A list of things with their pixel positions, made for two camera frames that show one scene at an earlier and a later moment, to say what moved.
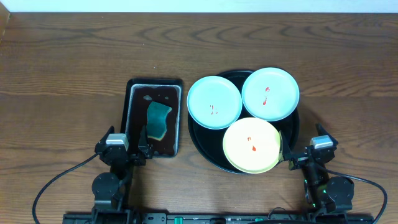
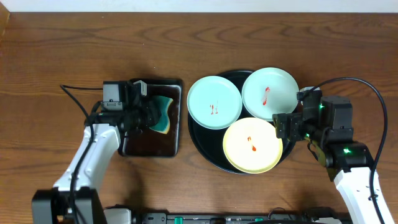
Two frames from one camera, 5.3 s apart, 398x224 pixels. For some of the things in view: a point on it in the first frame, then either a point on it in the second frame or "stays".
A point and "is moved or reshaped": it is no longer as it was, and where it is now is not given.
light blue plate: (270, 94) stays
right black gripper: (298, 162) to (293, 121)
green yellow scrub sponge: (157, 120) is moved or reshaped
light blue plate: (214, 102) stays
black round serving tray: (211, 142) stays
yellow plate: (252, 145) stays
